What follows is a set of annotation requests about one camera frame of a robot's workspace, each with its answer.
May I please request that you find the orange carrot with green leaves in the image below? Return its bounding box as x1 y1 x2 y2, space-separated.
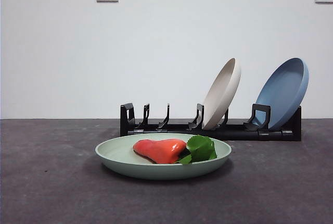
133 135 217 165

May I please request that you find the pale green round plate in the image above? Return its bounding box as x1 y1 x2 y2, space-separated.
95 133 232 181

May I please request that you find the beige round plate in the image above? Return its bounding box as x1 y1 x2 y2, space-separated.
201 57 242 130

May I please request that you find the black plate rack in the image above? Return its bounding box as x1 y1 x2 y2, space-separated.
120 102 302 142

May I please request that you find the blue round plate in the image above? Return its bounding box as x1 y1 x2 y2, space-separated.
255 57 310 130

